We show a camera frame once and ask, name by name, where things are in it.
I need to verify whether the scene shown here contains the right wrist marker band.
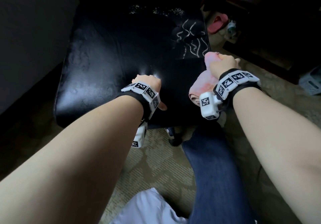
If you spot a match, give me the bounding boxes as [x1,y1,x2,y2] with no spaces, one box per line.
[213,68,261,106]

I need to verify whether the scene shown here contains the person's left forearm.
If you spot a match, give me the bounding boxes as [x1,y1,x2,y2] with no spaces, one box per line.
[0,95,145,224]

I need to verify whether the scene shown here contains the left wrist marker band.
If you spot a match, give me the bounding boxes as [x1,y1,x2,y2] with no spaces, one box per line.
[115,80,161,119]

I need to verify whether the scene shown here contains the clear plastic bottle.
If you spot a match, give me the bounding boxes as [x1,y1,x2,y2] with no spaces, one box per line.
[227,20,238,35]

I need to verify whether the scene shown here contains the person's left hand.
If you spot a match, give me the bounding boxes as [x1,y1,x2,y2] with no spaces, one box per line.
[132,74,168,111]

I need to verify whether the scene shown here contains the person's right hand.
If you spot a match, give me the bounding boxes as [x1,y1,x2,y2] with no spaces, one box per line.
[209,54,241,79]

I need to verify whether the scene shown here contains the red slipper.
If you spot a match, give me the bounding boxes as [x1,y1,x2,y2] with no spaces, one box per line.
[207,15,229,34]

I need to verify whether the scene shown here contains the black office chair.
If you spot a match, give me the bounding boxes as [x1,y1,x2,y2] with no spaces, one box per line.
[54,0,211,147]

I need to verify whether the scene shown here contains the pink cleaning cloth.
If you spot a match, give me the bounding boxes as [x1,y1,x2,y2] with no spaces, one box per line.
[188,51,226,106]

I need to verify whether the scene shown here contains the blue trousers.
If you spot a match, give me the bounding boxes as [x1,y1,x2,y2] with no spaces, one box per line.
[182,126,257,224]

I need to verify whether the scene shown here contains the pale blue basket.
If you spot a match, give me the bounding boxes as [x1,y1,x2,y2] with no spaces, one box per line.
[298,67,321,96]

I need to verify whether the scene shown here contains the person's right forearm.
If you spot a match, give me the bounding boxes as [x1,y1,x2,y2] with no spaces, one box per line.
[232,88,321,224]

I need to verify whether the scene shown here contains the white fabric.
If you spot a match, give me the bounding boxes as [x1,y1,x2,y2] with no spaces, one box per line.
[110,187,189,224]

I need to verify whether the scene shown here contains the wrist marker band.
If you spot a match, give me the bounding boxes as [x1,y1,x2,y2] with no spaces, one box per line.
[213,68,261,106]
[115,80,161,119]

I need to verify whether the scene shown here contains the red wooden table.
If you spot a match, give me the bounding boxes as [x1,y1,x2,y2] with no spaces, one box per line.
[200,0,321,84]

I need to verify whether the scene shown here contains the white shoe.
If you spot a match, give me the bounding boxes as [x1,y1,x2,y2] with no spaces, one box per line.
[216,113,227,129]

